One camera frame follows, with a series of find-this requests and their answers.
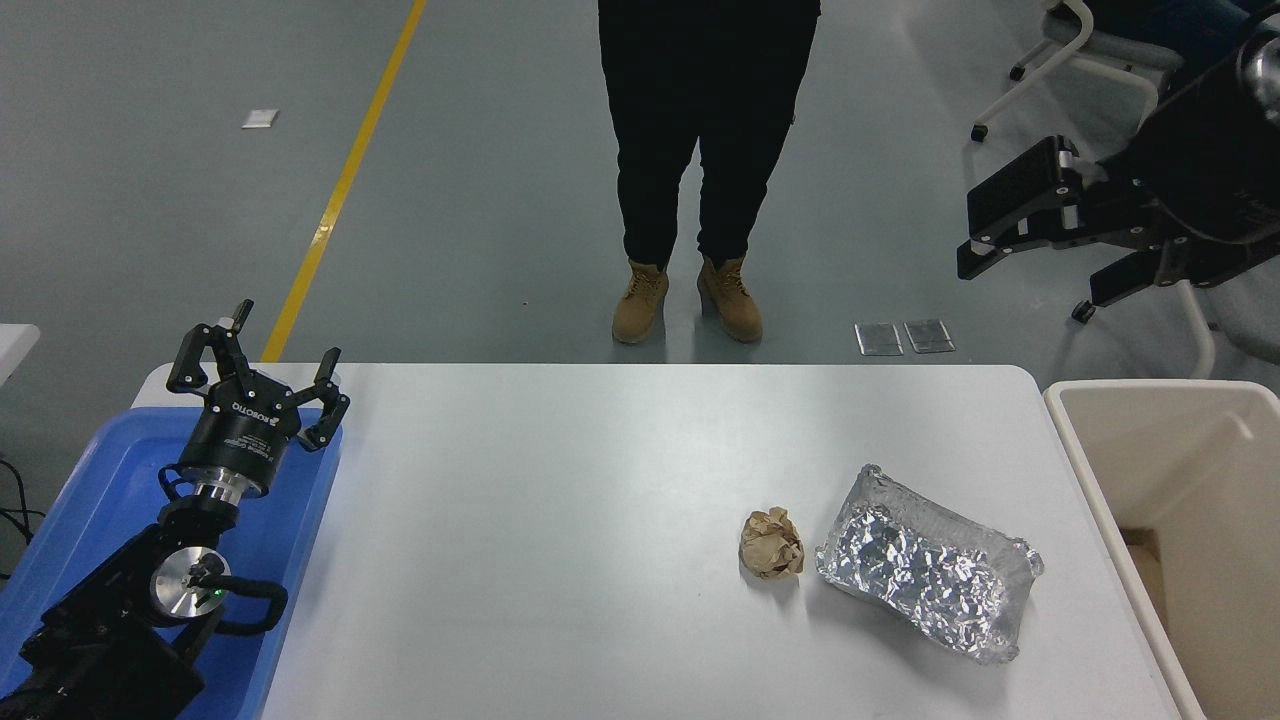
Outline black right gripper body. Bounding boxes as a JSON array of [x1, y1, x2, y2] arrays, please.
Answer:
[[1100, 45, 1280, 246]]

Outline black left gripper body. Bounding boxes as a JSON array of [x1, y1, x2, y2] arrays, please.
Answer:
[[180, 372, 302, 497]]

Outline silver foil tray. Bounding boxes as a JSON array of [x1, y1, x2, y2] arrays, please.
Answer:
[[815, 463, 1046, 668]]

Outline blue plastic tray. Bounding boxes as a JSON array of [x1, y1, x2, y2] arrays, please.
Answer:
[[0, 405, 346, 720]]

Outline large pale bin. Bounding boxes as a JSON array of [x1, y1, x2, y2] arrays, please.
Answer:
[[1044, 379, 1280, 720]]

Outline brown cardboard piece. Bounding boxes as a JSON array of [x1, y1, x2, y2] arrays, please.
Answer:
[[1120, 528, 1171, 627]]

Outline standing person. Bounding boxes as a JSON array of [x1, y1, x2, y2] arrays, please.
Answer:
[[598, 0, 822, 346]]

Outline crumpled tan paper ball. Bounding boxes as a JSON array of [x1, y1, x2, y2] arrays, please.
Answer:
[[740, 507, 806, 580]]

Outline black floor cables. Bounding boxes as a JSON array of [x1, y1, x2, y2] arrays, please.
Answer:
[[0, 457, 48, 583]]

